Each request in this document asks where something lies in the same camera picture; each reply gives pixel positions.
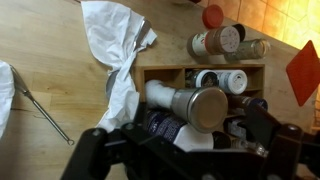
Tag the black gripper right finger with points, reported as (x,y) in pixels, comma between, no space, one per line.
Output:
(280,146)

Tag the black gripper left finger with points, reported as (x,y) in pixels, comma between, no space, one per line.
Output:
(93,150)

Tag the black round lid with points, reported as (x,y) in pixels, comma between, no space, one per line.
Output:
(241,31)

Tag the small clear glass bottle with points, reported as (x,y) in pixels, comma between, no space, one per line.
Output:
(246,145)

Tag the black-capped dark bottle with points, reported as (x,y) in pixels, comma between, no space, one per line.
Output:
(221,140)

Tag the brown spice bottle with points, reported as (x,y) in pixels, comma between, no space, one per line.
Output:
(213,41)

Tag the dark spice jar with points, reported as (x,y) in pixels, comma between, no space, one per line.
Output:
(248,101)

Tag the dark labelled salt canister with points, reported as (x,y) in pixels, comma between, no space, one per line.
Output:
(166,125)

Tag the red flat object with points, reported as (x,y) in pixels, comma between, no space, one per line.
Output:
(305,73)

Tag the white-lidded spice jar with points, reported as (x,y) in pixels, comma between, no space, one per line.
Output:
(230,81)

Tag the steel salt grinder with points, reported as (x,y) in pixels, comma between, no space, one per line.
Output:
(200,106)

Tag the wooden spice tray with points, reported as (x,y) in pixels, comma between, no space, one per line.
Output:
(160,71)

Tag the crumpled white napkin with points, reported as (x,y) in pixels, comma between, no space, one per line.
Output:
(110,36)

